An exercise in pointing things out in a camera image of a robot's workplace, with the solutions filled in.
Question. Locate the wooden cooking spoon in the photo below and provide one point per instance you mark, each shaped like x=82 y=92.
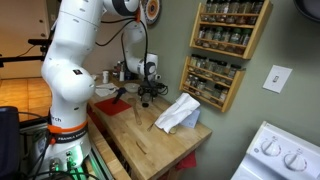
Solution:
x=135 y=108

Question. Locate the slim white bottle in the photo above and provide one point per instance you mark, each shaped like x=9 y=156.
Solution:
x=121 y=75

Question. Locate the small white bottle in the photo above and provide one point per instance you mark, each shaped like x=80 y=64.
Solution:
x=105 y=77

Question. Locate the dark hanging pan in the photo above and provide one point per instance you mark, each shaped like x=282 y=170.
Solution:
x=310 y=8

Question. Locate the white paper napkin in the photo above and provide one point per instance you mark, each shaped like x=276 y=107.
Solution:
x=105 y=90

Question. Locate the white light switch plate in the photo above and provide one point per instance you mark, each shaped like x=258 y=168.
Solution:
x=277 y=78

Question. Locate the red hanging cloth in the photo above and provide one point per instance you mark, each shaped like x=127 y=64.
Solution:
x=186 y=161

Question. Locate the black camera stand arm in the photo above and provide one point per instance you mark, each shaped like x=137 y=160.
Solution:
x=20 y=60

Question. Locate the black spatula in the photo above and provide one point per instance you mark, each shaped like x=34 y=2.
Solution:
x=118 y=95

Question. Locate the patterned decorative wall plate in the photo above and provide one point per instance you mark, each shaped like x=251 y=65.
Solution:
x=153 y=10

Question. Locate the white bowl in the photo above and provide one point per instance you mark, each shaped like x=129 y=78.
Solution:
x=131 y=87

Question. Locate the clear drinking glass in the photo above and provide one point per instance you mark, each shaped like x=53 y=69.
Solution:
x=147 y=98

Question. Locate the black monitor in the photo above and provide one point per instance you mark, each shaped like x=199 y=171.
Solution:
x=8 y=140

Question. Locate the glass spice jar dark lid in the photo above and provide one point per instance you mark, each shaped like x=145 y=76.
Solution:
x=201 y=85
x=244 y=8
x=220 y=68
x=201 y=34
x=217 y=90
x=202 y=63
x=233 y=71
x=224 y=96
x=189 y=80
x=226 y=36
x=225 y=7
x=194 y=61
x=210 y=65
x=217 y=36
x=217 y=6
x=209 y=6
x=234 y=7
x=209 y=35
x=256 y=7
x=246 y=38
x=195 y=82
x=235 y=37

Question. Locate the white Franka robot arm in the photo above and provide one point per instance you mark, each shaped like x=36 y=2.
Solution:
x=70 y=80

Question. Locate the red cutting mat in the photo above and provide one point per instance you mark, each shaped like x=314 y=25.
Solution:
x=111 y=107

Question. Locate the white stove knob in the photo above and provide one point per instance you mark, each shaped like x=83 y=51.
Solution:
x=270 y=147
x=295 y=161

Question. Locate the wooden spice rack large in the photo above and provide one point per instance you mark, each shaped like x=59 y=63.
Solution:
x=256 y=30

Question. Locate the white cloth towel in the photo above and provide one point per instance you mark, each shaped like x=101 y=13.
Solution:
x=176 y=111

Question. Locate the pale blue paper card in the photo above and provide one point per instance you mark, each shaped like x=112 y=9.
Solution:
x=193 y=120

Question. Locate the white stove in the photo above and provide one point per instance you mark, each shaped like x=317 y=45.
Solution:
x=266 y=166

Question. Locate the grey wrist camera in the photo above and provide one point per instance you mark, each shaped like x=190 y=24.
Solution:
x=157 y=77

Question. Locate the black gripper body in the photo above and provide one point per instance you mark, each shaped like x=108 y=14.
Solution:
x=149 y=88

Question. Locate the wooden spice rack small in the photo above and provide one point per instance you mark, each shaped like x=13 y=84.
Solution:
x=233 y=90

